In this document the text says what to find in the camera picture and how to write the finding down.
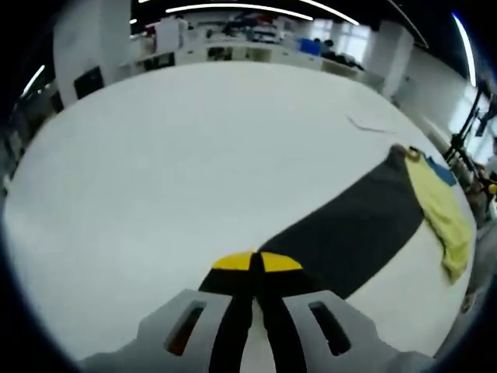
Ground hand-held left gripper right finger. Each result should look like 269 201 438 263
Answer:
255 251 436 373

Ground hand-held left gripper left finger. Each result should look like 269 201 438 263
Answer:
79 251 255 373

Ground blue yellow black garment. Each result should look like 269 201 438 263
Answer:
258 143 474 301

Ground white template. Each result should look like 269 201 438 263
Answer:
346 111 400 135

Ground white cabinet row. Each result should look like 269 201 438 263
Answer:
116 37 386 91

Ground blue storage bin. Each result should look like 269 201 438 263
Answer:
297 37 324 58

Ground black tripod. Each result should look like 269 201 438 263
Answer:
442 79 497 188

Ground white square pillar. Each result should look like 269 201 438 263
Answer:
377 19 415 103
52 0 133 108

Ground bright window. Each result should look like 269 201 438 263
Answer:
310 18 370 60

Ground ceiling light strip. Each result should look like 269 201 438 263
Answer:
164 2 316 22
22 64 47 99
451 11 478 88

